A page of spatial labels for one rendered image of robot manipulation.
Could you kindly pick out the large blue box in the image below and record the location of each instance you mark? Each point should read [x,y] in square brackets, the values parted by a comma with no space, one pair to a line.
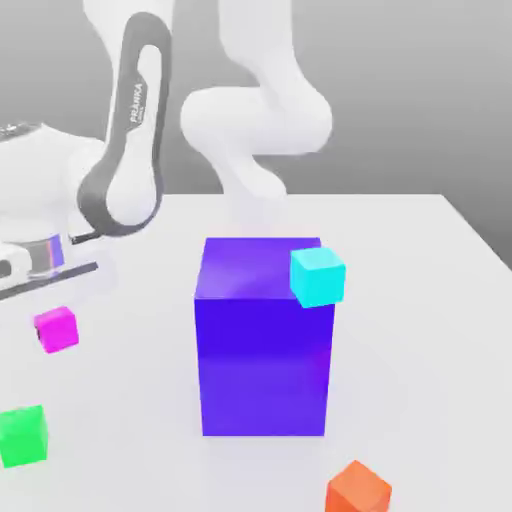
[262,360]

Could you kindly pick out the small cyan cube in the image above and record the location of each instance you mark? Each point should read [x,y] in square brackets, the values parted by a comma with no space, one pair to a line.
[318,278]

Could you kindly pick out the small orange cube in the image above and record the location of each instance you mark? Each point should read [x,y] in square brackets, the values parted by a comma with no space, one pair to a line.
[356,490]

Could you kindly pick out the small green cube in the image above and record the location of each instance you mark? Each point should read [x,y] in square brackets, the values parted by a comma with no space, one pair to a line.
[22,436]

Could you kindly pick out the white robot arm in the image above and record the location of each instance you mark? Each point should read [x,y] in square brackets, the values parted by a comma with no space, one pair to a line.
[256,120]

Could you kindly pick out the small magenta cube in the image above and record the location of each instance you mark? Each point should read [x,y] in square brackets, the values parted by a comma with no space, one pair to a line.
[56,330]

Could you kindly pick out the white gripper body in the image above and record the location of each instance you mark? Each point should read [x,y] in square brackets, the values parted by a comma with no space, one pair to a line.
[56,286]

